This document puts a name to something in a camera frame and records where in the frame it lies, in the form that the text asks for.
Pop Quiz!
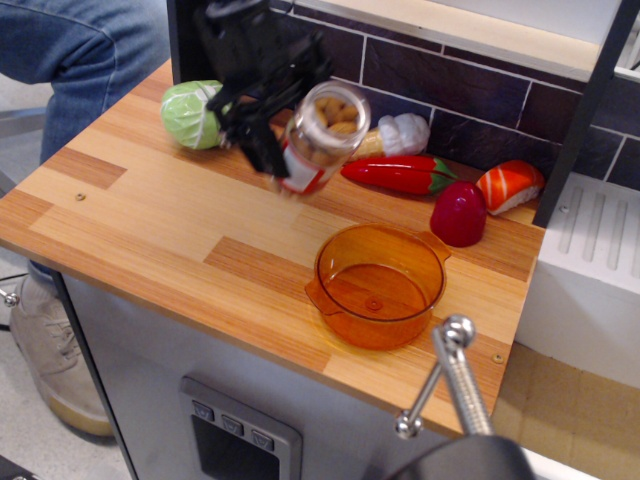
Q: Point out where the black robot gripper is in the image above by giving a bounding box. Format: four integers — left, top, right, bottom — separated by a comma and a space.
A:
193, 1, 332, 179

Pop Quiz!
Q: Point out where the clear almond jar red label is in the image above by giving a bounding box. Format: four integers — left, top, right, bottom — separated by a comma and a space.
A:
270, 81, 371, 199

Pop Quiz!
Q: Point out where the orange transparent plastic pot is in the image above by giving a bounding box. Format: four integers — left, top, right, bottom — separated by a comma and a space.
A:
305, 223, 451, 350

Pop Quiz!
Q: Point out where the green toy cabbage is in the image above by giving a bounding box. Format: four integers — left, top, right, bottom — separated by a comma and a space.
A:
160, 80, 223, 150

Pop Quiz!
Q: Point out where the toy ice cream cone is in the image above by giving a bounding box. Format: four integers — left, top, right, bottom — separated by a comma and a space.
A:
350, 113, 430, 160

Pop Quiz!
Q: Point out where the red toy chili pepper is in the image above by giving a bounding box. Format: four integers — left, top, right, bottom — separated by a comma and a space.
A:
341, 155, 458, 195

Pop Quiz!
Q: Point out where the person leg in jeans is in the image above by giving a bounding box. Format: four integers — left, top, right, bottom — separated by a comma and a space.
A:
1, 1, 170, 162

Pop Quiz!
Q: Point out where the dark red toy dome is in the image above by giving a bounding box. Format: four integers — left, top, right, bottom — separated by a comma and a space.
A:
430, 181, 487, 247

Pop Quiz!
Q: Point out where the toy salmon sushi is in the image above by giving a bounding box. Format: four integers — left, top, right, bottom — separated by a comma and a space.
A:
476, 160, 546, 216

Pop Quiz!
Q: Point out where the grey toy oven cabinet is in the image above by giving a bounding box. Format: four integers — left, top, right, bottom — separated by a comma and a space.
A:
56, 275, 444, 479

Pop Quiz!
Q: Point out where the beige sneaker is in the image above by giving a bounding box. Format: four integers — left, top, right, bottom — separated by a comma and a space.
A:
9, 276, 113, 437

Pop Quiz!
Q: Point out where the grey oven control panel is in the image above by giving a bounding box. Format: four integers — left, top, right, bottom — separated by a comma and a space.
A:
180, 376, 303, 479

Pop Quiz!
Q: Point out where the white toy sink unit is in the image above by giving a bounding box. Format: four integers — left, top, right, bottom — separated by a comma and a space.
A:
516, 173, 639, 387

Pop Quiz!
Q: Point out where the black clamp body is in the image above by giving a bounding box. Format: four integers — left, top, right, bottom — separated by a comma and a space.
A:
386, 435, 536, 480

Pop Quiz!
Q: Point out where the metal clamp screw handle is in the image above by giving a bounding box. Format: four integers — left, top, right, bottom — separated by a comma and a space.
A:
394, 314, 495, 439

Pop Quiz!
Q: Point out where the black metal shelf post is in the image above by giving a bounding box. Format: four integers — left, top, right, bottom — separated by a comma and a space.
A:
532, 0, 639, 228

